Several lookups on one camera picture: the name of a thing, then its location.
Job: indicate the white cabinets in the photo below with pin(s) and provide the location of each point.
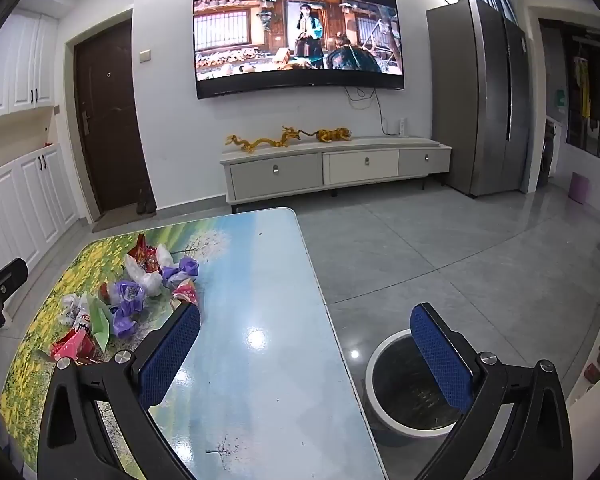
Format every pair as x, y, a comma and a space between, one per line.
35, 195
25, 65

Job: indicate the white upper cabinets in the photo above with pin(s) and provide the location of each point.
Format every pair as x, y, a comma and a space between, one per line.
25, 65

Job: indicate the white router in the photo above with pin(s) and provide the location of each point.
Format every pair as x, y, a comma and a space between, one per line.
403, 127

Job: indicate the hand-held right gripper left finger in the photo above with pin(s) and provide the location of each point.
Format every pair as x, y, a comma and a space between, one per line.
170, 355

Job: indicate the silver white wrapper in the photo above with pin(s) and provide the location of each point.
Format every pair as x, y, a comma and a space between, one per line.
72, 310

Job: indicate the red pink wrapper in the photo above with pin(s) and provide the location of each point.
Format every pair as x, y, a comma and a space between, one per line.
185, 292

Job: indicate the purple plastic bag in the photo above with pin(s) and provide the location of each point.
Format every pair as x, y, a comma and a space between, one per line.
180, 270
122, 322
125, 292

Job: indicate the short golden dragon ornament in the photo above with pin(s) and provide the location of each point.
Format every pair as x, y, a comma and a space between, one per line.
332, 135

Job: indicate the purple stool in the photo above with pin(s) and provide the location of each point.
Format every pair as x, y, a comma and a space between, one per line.
579, 188

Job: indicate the red snack wrapper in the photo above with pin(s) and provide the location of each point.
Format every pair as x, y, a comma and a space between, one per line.
147, 257

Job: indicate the white lower cabinets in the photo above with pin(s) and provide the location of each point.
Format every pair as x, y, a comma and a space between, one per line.
35, 195

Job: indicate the dark brown door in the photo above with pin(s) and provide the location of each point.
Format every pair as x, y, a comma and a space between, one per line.
110, 125

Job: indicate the white grey television stand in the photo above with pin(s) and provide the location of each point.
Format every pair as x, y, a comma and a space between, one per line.
275, 170

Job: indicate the yellow hanging garment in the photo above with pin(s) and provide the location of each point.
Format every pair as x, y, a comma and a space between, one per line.
582, 82

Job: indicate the white plastic bag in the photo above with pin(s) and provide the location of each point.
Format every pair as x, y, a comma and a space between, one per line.
147, 282
165, 257

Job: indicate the beige wall switch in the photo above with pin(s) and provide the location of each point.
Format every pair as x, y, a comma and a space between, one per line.
144, 55

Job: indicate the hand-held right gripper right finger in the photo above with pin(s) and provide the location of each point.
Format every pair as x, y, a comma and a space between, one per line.
442, 360

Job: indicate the white round trash bin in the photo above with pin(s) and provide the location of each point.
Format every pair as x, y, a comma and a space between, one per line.
405, 390

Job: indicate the green paper sign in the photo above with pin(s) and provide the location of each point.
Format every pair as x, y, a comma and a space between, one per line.
560, 100

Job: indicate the pair of brown shoes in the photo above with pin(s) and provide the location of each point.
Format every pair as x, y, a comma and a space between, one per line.
145, 202

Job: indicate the green plastic bag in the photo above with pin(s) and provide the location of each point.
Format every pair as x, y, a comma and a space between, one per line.
100, 325

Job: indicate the wall-mounted television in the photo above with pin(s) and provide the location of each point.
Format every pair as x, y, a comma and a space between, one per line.
300, 35

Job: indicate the grey refrigerator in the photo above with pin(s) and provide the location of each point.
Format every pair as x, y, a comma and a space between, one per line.
475, 100

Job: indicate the long golden dragon ornament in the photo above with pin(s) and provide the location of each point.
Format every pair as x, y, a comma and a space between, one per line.
260, 144

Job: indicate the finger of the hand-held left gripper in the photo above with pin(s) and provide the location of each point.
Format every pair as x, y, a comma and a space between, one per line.
11, 274

